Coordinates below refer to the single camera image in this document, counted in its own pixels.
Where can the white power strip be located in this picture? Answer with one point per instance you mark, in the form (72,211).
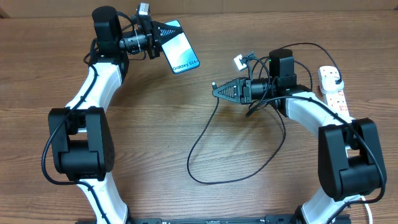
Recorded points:
(336,100)

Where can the Samsung Galaxy smartphone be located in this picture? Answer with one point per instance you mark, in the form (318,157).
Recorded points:
(180,54)

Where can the white charger adapter plug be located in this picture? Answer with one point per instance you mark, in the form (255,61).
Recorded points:
(328,85)

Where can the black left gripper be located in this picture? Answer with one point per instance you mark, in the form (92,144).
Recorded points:
(154,30)

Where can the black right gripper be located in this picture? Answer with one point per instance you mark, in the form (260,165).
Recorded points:
(245,98)

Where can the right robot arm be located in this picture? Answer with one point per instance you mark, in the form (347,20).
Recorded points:
(350,160)

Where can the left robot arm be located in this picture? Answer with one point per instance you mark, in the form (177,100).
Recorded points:
(80,149)

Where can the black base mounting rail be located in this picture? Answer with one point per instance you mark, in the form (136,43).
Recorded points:
(211,221)

